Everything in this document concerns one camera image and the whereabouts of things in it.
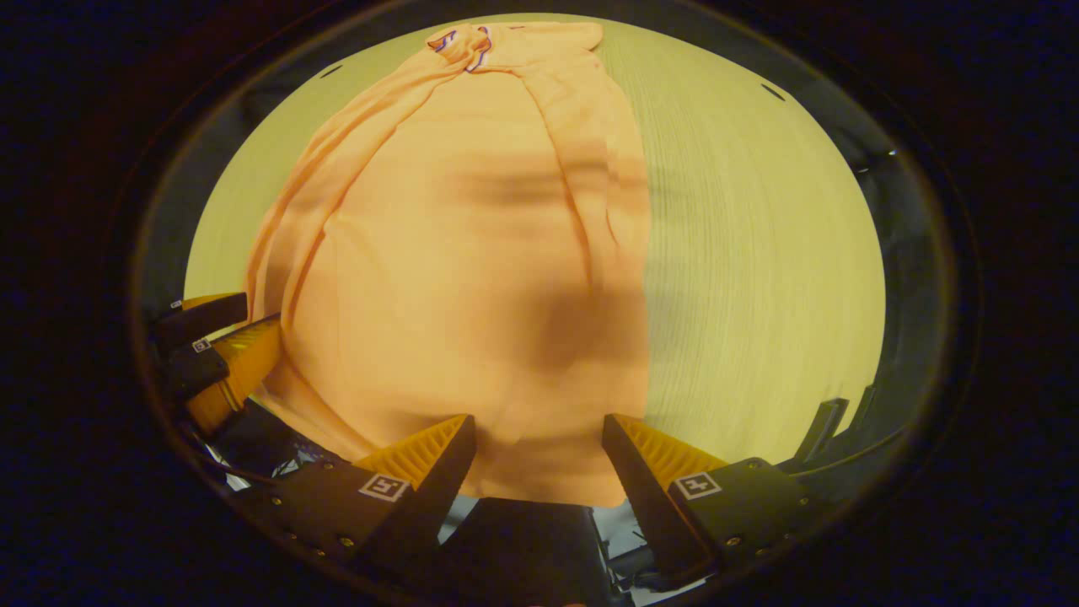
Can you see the black table grommet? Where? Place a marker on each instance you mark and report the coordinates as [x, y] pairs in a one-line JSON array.
[[330, 71], [773, 91]]

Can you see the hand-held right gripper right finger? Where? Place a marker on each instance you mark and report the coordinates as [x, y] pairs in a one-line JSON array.
[[641, 497]]

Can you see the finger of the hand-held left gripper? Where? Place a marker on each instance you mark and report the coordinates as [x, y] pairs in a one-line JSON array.
[[240, 362], [202, 320]]

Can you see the orange T-shirt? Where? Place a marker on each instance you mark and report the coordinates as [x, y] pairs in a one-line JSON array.
[[455, 278]]

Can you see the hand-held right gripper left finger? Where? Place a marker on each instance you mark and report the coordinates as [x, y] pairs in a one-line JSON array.
[[434, 489]]

